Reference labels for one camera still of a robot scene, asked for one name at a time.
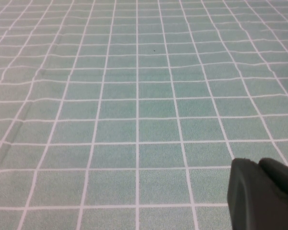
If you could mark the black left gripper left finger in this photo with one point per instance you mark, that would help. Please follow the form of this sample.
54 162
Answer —
249 198

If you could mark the green white checked tablecloth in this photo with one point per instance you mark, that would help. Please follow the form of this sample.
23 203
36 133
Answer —
134 95

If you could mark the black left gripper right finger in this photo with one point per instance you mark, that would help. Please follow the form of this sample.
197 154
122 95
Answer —
280 177

